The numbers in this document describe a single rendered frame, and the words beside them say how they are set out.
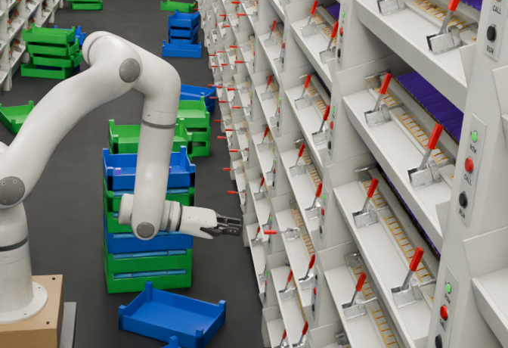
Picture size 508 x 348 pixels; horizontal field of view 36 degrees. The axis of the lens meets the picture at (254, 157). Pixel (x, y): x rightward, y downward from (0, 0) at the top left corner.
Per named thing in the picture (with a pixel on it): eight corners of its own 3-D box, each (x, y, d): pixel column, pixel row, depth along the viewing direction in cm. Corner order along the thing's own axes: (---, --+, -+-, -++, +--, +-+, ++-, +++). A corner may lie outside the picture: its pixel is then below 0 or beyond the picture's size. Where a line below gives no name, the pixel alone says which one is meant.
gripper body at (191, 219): (172, 221, 222) (211, 227, 225) (172, 237, 213) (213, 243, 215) (177, 197, 220) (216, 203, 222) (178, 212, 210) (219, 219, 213)
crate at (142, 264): (107, 274, 279) (107, 253, 276) (103, 247, 297) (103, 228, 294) (191, 268, 286) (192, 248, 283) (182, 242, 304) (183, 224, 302)
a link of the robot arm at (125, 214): (170, 209, 210) (170, 196, 219) (121, 201, 208) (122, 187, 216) (165, 237, 213) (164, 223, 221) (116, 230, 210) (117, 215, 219)
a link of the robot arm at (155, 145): (177, 135, 196) (160, 245, 206) (175, 116, 211) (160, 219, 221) (140, 131, 195) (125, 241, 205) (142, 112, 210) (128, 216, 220)
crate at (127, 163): (107, 191, 267) (106, 169, 264) (103, 168, 285) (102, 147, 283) (194, 187, 275) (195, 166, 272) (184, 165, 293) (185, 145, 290)
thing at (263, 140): (274, 212, 250) (262, 174, 245) (255, 145, 306) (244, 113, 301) (336, 192, 250) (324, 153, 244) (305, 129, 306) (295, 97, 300)
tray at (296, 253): (313, 340, 185) (302, 307, 181) (279, 225, 241) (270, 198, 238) (395, 313, 185) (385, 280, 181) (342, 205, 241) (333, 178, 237)
